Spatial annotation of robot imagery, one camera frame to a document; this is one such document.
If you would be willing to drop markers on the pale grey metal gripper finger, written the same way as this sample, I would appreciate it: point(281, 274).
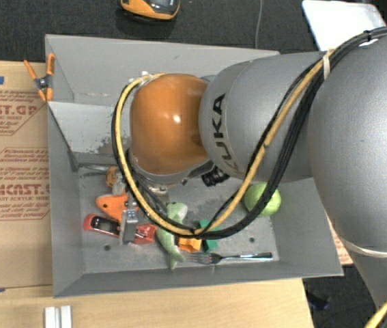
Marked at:
point(130, 229)

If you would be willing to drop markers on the red toy car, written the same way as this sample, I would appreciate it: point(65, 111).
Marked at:
point(101, 225)

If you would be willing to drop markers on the pale green toy animal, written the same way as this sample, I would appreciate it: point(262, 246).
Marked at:
point(176, 214)

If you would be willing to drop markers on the orange toy fish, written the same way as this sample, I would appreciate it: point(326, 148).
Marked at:
point(109, 204)

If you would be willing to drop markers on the orange and white toy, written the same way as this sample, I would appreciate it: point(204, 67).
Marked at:
point(112, 176)

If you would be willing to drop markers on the grey metal bin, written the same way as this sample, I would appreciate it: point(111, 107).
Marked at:
point(90, 251)

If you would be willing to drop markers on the small orange block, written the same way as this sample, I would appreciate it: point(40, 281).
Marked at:
point(189, 244)

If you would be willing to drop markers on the dark green block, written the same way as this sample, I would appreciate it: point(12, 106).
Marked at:
point(211, 243)

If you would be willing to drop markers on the silver metal fork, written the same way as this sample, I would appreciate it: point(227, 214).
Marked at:
point(241, 256)

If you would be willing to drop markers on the brown cardboard board red print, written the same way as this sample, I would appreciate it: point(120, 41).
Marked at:
point(15, 244)

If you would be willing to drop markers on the green apple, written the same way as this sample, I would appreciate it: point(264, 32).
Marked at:
point(271, 202)

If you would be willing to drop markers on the black cylinder on white bracket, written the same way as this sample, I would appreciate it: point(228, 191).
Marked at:
point(214, 177)

